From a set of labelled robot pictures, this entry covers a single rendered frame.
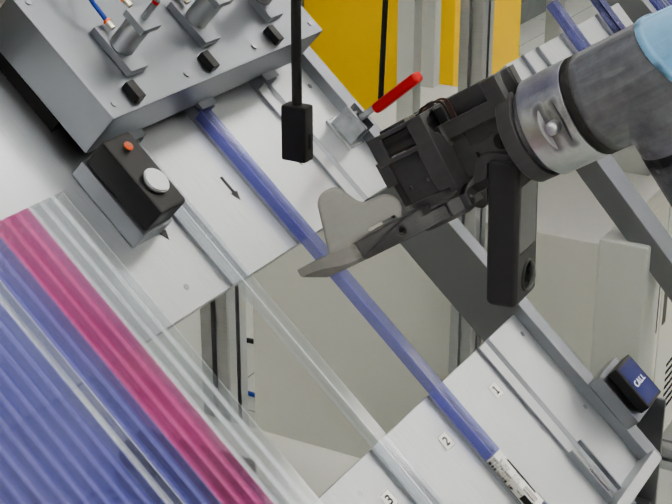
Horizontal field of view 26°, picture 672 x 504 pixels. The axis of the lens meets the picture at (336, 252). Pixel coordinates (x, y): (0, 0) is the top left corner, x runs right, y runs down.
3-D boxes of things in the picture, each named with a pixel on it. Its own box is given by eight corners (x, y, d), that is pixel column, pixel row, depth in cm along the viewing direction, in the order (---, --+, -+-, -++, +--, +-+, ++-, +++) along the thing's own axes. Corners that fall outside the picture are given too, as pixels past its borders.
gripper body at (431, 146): (403, 120, 115) (527, 55, 108) (453, 216, 116) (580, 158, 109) (357, 146, 109) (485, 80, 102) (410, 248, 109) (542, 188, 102)
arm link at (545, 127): (630, 138, 106) (592, 170, 99) (578, 162, 109) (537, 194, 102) (583, 46, 105) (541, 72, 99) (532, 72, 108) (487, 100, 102)
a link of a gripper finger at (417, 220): (351, 237, 111) (451, 183, 111) (362, 257, 111) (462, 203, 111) (354, 240, 106) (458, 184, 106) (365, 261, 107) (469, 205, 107)
